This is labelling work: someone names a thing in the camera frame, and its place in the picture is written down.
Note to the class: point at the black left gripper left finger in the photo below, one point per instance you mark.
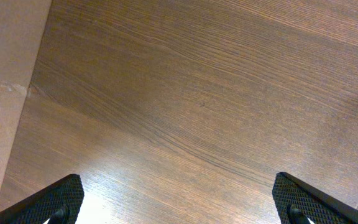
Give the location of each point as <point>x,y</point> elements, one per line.
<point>60,202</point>

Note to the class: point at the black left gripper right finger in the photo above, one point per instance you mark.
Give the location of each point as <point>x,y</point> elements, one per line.
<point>298,202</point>

